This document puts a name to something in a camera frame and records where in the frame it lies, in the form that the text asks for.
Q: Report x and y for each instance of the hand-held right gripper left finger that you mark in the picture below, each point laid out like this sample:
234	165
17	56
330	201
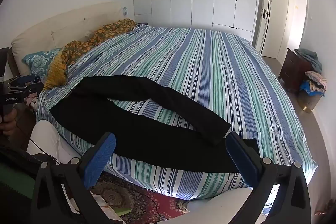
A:
101	158

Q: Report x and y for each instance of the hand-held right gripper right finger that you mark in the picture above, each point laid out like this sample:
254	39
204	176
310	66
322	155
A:
241	161

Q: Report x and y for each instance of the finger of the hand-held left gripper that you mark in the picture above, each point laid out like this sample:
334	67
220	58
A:
26	80

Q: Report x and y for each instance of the black pants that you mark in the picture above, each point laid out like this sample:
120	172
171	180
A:
118	113

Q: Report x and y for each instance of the person's left hand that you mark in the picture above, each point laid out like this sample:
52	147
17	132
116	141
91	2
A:
9	128

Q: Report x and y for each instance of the teal patterned pillow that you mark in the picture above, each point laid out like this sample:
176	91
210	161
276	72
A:
39	61

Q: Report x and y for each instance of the yellow textured pillow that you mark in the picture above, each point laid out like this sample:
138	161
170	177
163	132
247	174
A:
56	71

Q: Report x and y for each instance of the person's left leg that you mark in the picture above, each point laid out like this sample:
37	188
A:
44	137

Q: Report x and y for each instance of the person's leg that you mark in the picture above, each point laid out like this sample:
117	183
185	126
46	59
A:
210	207
44	137

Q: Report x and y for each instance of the person's right leg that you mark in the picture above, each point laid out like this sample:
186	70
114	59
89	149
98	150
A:
210	207

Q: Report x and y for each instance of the cream padded headboard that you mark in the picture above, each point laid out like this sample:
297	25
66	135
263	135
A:
52	27

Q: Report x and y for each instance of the red patterned rug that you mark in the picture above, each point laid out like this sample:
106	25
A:
147	203

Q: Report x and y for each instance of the green foam mat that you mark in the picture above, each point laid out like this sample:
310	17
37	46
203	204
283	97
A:
15	183

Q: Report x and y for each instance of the gold bin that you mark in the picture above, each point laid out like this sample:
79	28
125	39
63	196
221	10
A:
309	102

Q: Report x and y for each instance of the orange floral blanket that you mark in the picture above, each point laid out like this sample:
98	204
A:
105	32

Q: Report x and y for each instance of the striped bed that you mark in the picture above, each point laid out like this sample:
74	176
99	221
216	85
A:
210	69

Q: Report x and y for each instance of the dark wooden nightstand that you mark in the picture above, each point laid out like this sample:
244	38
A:
292	69

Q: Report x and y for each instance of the pink and blue clothes pile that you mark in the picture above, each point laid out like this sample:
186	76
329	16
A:
315	82

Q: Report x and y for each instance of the teal cloth pile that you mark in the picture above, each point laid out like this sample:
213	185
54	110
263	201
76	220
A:
311	58

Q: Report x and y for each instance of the white door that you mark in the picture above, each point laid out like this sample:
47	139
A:
266	11

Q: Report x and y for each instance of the wall socket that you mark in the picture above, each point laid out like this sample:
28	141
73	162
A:
125	11

